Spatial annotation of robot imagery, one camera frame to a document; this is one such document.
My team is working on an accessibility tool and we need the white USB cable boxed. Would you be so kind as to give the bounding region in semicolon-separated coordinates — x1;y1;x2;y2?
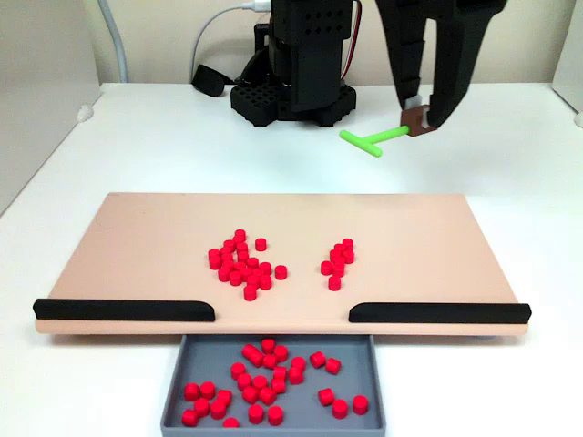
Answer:
189;0;273;86

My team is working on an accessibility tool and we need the white side panel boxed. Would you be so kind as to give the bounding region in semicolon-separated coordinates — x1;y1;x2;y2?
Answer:
551;0;583;115
0;0;102;215

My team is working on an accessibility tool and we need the beige flat board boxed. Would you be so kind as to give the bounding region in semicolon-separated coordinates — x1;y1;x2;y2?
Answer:
34;191;532;338

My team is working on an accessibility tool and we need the red white servo cable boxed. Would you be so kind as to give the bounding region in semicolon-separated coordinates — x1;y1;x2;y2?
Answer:
339;0;363;81

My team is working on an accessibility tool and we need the grey tray container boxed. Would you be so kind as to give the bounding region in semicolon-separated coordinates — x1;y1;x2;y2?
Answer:
159;333;387;433

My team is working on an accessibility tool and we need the pale grey hose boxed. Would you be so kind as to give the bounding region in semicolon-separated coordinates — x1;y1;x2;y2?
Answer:
97;0;129;84

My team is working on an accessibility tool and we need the green T-shaped pusher tool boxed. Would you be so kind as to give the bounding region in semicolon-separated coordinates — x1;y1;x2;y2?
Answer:
339;104;437;160

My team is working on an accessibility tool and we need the black table clamp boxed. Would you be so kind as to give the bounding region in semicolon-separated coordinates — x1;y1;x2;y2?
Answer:
239;23;274;87

